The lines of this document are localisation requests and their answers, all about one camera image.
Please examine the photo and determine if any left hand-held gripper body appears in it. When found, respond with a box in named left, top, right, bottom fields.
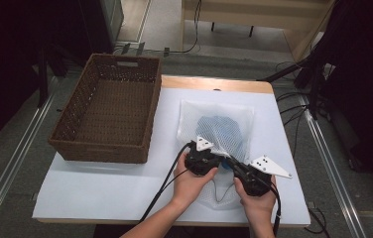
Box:
left=184, top=135, right=224, bottom=177

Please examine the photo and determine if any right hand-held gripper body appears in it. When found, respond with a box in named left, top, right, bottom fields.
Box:
left=233, top=154, right=294, bottom=197

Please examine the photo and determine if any blue garment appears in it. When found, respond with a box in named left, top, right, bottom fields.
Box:
left=195, top=114, right=244, bottom=172

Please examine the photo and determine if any white mesh laundry bag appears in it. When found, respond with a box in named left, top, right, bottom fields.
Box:
left=176, top=98, right=256, bottom=210

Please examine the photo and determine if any brown wicker basket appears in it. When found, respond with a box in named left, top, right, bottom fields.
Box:
left=48, top=53, right=163, bottom=165

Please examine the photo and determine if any person's right hand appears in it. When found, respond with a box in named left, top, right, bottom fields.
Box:
left=233, top=175, right=278, bottom=216

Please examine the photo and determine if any person's left hand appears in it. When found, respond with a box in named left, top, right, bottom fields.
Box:
left=171, top=152, right=219, bottom=208

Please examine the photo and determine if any black metal stand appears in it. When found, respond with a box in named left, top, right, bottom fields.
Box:
left=257, top=49, right=337, bottom=120

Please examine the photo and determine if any light wooden bench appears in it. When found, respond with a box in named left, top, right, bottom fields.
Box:
left=181, top=0, right=336, bottom=62

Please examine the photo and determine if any black curtain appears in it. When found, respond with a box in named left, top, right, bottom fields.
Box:
left=312, top=0, right=373, bottom=191
left=0, top=0, right=109, bottom=157

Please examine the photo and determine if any dark metal cabinet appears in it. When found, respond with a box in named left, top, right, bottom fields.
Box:
left=84, top=0, right=125, bottom=48

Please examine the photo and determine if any left hand-held gripper cable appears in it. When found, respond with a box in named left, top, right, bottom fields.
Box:
left=138, top=142, right=195, bottom=223

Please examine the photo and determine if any hand-held gripper cable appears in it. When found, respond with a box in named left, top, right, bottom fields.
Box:
left=266, top=180, right=284, bottom=236
left=138, top=142, right=195, bottom=223

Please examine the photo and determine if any right hand-held gripper cable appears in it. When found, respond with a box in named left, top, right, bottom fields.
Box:
left=266, top=180, right=284, bottom=236

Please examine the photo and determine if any black floor cable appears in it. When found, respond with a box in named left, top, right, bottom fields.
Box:
left=275, top=60, right=311, bottom=158

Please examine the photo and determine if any metal floor rail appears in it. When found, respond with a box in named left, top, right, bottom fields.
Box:
left=0, top=78, right=60, bottom=238
left=298, top=95, right=368, bottom=238

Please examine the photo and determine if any black hanging cable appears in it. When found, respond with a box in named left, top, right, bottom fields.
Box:
left=169, top=0, right=202, bottom=55

